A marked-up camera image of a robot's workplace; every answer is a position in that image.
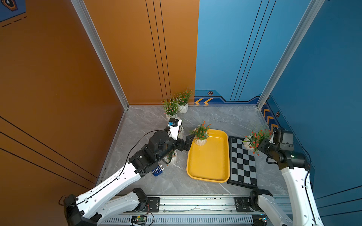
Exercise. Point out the white ribbed pot pink flowers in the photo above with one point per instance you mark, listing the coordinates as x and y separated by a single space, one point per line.
171 158

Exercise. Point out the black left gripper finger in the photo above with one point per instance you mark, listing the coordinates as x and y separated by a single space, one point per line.
189 138
187 146

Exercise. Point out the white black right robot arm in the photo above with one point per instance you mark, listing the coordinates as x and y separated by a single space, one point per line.
296 173

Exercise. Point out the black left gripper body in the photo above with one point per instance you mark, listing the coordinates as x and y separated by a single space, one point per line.
178 145

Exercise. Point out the potted plant orange red flowers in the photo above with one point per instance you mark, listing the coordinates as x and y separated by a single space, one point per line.
201 133

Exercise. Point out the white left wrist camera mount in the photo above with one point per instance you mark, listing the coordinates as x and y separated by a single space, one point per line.
173 126

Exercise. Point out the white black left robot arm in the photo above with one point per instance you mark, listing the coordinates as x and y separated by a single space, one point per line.
99 204

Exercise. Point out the aluminium corner post left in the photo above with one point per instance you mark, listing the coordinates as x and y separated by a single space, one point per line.
86 20

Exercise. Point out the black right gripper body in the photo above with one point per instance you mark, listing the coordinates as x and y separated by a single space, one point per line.
267 148

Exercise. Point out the potted plant pink flowers back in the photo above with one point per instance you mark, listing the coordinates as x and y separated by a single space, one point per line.
171 107

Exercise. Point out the green circuit board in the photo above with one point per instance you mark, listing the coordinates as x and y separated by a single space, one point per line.
259 220
140 220

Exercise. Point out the green circuit board left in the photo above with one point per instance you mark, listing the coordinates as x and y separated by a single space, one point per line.
140 220

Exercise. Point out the yellow plastic storage tray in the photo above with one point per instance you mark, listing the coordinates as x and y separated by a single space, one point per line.
211 161

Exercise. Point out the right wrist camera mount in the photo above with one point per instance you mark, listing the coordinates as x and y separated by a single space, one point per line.
283 139

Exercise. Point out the green circuit board right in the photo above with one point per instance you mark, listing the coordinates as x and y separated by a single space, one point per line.
259 220

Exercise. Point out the potted plant orange flowers corner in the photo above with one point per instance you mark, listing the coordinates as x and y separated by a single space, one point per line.
183 99

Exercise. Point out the potted plant pink flowers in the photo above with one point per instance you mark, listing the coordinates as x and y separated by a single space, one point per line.
181 132
171 107

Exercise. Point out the aluminium corner post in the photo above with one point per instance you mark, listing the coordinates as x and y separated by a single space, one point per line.
86 20
298 35

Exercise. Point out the aluminium corner post right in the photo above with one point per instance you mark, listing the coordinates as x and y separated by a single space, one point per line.
298 35

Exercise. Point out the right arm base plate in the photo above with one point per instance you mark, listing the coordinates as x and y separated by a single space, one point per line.
242 204

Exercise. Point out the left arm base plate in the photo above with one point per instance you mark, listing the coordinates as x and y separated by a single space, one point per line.
152 205

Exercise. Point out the black white chessboard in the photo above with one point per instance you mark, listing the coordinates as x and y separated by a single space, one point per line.
242 164

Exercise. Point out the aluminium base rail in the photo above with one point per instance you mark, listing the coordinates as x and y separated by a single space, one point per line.
197 210

